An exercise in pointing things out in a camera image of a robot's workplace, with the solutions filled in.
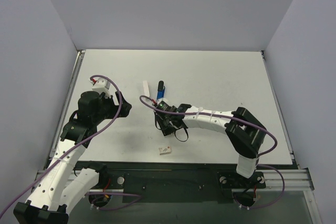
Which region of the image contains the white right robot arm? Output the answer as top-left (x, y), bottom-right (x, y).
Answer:
top-left (154, 100), bottom-right (266, 187)

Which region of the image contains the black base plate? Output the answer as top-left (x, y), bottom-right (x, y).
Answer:
top-left (94, 162), bottom-right (266, 204)

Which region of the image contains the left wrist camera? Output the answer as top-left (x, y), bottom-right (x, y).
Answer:
top-left (91, 78), bottom-right (111, 98)

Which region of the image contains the staple box lid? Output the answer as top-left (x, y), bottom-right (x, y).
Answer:
top-left (159, 146), bottom-right (172, 155)

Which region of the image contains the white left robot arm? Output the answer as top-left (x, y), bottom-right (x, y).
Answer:
top-left (13, 90), bottom-right (132, 223)

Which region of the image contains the aluminium frame rail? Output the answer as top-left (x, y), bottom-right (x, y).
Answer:
top-left (20, 49), bottom-right (316, 224)

